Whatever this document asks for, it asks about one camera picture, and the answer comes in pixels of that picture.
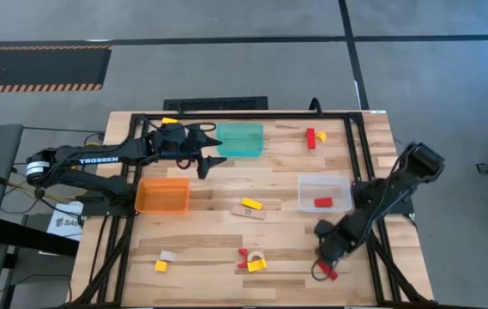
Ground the red rectangular wooden block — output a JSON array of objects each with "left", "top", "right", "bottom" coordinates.
[{"left": 316, "top": 260, "right": 339, "bottom": 282}]

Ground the teal translucent plastic bin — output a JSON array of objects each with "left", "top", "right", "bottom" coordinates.
[{"left": 215, "top": 122, "right": 265, "bottom": 158}]

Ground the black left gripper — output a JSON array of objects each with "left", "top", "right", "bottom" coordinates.
[{"left": 153, "top": 124, "right": 229, "bottom": 180}]

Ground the black aluminium table frame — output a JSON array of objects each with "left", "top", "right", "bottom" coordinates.
[{"left": 69, "top": 111, "right": 431, "bottom": 307}]

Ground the white printed paper sheet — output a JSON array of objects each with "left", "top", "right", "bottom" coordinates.
[{"left": 45, "top": 201, "right": 85, "bottom": 241}]

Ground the black cable loop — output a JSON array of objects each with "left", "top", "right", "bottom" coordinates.
[{"left": 308, "top": 97, "right": 324, "bottom": 117}]

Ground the yellow cable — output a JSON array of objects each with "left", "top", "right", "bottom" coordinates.
[{"left": 6, "top": 180, "right": 82, "bottom": 203}]

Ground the yellow rectangular wooden block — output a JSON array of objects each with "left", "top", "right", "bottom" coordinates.
[{"left": 240, "top": 197, "right": 264, "bottom": 211}]

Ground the black floor plate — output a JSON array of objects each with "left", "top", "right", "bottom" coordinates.
[{"left": 162, "top": 95, "right": 269, "bottom": 112}]

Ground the yellow wooden arch block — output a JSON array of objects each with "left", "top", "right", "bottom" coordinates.
[{"left": 246, "top": 257, "right": 268, "bottom": 274}]

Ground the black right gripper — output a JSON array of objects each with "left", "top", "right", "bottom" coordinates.
[{"left": 314, "top": 220, "right": 358, "bottom": 268}]

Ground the orange translucent plastic bin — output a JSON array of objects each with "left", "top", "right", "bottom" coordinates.
[{"left": 134, "top": 177, "right": 190, "bottom": 215}]

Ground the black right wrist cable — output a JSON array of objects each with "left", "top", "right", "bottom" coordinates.
[{"left": 310, "top": 259, "right": 327, "bottom": 282}]

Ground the black hazard-striped floor mat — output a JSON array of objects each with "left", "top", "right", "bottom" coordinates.
[{"left": 0, "top": 45, "right": 113, "bottom": 94}]

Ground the clear plastic bin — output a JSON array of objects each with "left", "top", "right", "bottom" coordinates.
[{"left": 297, "top": 173, "right": 353, "bottom": 214}]

